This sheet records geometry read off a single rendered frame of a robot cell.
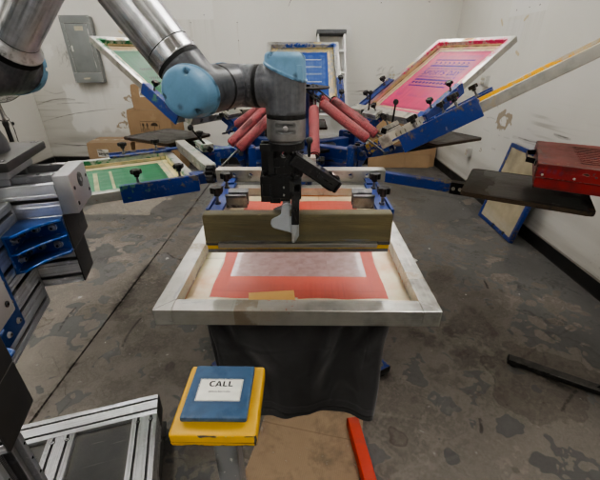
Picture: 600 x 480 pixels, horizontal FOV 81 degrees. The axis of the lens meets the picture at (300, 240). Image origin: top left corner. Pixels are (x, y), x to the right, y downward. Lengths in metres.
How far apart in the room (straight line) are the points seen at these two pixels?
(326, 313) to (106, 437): 1.11
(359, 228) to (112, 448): 1.21
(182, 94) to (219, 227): 0.31
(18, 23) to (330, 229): 0.75
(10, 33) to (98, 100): 5.07
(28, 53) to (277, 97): 0.58
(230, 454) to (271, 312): 0.25
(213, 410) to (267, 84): 0.54
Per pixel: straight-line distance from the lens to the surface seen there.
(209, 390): 0.62
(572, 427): 2.12
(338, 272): 0.90
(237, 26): 5.37
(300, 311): 0.72
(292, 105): 0.67
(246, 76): 0.69
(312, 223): 0.75
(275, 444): 1.68
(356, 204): 1.23
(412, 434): 1.79
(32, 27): 0.99
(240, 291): 0.84
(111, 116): 6.01
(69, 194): 0.94
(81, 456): 1.62
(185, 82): 0.57
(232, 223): 0.77
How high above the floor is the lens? 1.44
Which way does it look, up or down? 27 degrees down
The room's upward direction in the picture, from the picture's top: straight up
